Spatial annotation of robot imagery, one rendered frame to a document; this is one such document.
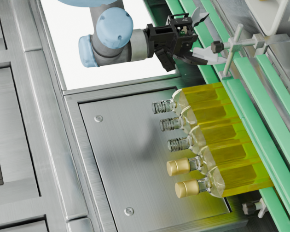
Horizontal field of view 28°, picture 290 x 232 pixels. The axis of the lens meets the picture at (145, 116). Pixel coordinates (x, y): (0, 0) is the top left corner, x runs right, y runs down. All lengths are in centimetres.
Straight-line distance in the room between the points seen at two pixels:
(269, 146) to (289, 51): 23
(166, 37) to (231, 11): 29
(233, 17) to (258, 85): 32
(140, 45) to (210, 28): 28
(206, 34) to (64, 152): 48
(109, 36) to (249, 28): 48
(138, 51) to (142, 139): 26
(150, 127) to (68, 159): 23
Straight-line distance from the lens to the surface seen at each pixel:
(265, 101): 127
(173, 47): 137
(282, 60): 135
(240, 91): 138
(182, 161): 128
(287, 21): 143
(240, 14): 158
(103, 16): 121
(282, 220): 132
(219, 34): 154
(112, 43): 121
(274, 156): 128
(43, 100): 155
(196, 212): 138
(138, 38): 133
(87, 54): 130
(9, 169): 147
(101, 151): 144
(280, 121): 125
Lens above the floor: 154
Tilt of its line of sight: 16 degrees down
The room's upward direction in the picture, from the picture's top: 100 degrees counter-clockwise
